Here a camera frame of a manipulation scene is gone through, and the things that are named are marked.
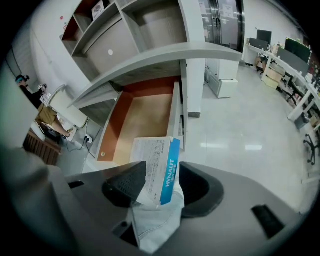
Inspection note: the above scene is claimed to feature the black computer monitor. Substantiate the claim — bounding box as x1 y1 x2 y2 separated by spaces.
249 29 273 51
276 37 312 74

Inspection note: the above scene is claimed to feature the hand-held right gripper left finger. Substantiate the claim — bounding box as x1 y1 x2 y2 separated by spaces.
49 161 148 256

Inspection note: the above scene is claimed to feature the white framed picture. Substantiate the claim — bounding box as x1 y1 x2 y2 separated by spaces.
90 0 106 22

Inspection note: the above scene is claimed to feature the brown slatted crate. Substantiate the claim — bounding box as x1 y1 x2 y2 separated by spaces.
23 129 63 166

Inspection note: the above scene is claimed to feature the white cloth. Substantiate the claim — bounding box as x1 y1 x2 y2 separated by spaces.
131 174 186 254

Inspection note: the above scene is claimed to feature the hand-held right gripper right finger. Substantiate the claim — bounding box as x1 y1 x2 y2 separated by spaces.
159 161 309 256

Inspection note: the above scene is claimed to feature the white and blue box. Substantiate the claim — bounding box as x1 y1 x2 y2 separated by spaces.
129 136 182 207

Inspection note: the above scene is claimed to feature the glass door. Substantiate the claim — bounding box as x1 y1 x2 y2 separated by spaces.
199 0 245 54

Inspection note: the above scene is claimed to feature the grey wooden shelf unit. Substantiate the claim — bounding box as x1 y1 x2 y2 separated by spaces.
59 0 190 85

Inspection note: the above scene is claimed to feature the wooden drawer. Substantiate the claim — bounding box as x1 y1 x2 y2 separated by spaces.
96 76 187 167

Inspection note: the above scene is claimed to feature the black office chair base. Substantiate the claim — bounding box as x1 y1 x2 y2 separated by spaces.
303 133 320 165

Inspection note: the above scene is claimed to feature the grey wooden desk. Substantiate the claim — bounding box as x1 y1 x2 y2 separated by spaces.
67 41 243 151

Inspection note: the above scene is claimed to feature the white cabinet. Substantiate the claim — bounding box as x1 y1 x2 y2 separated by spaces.
204 58 239 100

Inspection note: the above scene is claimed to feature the cardboard box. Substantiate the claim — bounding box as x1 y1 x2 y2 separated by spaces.
264 66 286 90

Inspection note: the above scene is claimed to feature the long white desk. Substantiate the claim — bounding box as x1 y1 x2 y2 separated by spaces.
243 44 320 121

